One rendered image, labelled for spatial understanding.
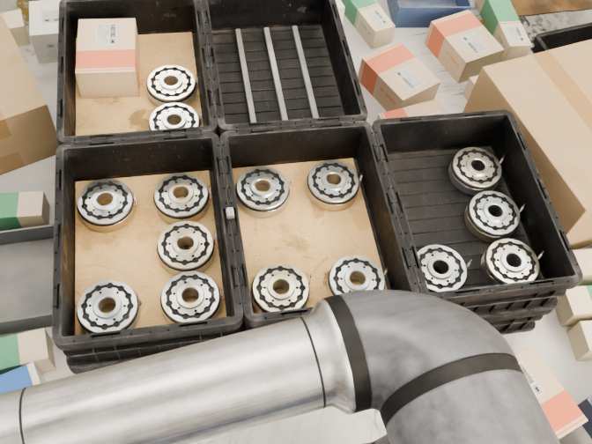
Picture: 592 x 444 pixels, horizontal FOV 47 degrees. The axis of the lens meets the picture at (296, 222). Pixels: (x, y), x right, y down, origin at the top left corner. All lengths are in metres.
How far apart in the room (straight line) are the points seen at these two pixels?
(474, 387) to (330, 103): 1.08
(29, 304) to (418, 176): 0.82
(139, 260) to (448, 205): 0.62
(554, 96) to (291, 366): 1.16
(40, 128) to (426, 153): 0.82
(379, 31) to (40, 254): 0.98
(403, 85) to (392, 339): 1.19
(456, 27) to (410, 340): 1.40
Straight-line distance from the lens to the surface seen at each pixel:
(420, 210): 1.38
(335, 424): 1.30
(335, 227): 1.32
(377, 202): 1.30
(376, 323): 0.53
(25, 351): 1.32
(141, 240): 1.30
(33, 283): 1.44
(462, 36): 1.83
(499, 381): 0.52
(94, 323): 1.20
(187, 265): 1.23
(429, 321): 0.53
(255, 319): 1.10
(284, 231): 1.30
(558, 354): 1.48
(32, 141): 1.56
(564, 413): 1.35
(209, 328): 1.10
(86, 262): 1.29
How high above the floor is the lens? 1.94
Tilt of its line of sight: 58 degrees down
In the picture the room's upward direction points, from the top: 9 degrees clockwise
